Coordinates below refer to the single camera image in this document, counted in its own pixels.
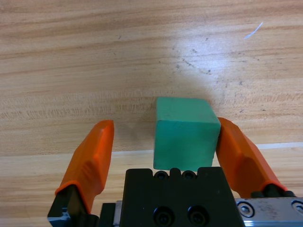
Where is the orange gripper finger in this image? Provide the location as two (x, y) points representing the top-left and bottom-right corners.
(48, 120), (115, 227)
(214, 117), (296, 199)

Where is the green wooden block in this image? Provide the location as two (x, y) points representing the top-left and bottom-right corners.
(153, 96), (222, 172)

